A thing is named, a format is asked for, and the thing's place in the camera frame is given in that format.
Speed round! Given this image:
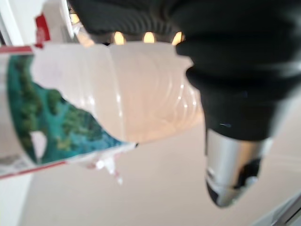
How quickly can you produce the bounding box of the red and white carton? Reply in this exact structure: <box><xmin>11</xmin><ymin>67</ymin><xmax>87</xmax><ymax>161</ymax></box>
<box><xmin>34</xmin><ymin>13</ymin><xmax>52</xmax><ymax>49</ymax></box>

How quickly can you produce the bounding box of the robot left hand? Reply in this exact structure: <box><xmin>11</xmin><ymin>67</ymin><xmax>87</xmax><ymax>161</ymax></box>
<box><xmin>66</xmin><ymin>0</ymin><xmax>301</xmax><ymax>208</ymax></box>

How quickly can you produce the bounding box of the clear plastic water bottle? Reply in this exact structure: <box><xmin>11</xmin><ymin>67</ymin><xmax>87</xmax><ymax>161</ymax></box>
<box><xmin>0</xmin><ymin>43</ymin><xmax>205</xmax><ymax>181</ymax></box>

